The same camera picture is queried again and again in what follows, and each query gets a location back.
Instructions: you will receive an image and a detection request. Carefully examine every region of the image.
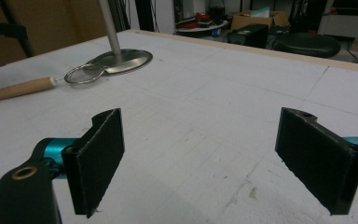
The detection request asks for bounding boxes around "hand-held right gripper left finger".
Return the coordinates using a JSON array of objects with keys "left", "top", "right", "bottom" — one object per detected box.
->
[{"left": 43, "top": 107, "right": 126, "bottom": 219}]

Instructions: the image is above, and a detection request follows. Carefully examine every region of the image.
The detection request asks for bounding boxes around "metal stand with round base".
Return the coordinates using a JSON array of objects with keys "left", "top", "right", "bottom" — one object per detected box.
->
[{"left": 87, "top": 0, "right": 154, "bottom": 76}]

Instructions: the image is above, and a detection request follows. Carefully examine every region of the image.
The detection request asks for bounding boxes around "black round stool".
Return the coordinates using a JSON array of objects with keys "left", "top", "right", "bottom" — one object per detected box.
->
[{"left": 272, "top": 32, "right": 342, "bottom": 60}]

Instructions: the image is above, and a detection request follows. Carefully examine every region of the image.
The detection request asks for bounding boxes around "mesh strainer with wooden handle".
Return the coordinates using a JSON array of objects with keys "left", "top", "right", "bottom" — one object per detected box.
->
[{"left": 0, "top": 63, "right": 105, "bottom": 105}]

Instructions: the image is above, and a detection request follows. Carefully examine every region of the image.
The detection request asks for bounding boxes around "white cabinet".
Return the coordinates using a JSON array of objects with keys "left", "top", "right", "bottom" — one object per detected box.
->
[{"left": 317, "top": 13, "right": 358, "bottom": 40}]

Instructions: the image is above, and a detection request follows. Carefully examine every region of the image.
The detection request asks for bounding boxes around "round white table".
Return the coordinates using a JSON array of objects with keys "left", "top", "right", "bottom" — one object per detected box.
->
[{"left": 174, "top": 20, "right": 229, "bottom": 39}]

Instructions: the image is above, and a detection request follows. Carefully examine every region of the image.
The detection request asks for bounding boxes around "red object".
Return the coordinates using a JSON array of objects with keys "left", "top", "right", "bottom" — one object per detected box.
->
[{"left": 184, "top": 11, "right": 213, "bottom": 30}]

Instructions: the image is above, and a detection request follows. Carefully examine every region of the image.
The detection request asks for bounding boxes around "black box device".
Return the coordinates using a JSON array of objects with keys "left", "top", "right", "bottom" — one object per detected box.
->
[{"left": 227, "top": 23, "right": 269, "bottom": 49}]

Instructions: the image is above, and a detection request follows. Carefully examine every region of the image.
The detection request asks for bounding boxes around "dark slanted stand pole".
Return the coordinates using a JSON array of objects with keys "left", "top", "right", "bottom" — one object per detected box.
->
[{"left": 0, "top": 0, "right": 35, "bottom": 59}]

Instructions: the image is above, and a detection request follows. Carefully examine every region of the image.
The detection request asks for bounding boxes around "cardboard box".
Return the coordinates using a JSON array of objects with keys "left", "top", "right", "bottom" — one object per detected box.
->
[{"left": 230, "top": 10, "right": 290, "bottom": 31}]

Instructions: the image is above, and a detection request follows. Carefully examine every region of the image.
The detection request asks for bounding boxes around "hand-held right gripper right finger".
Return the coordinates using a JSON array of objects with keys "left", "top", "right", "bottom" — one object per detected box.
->
[{"left": 274, "top": 106, "right": 358, "bottom": 217}]

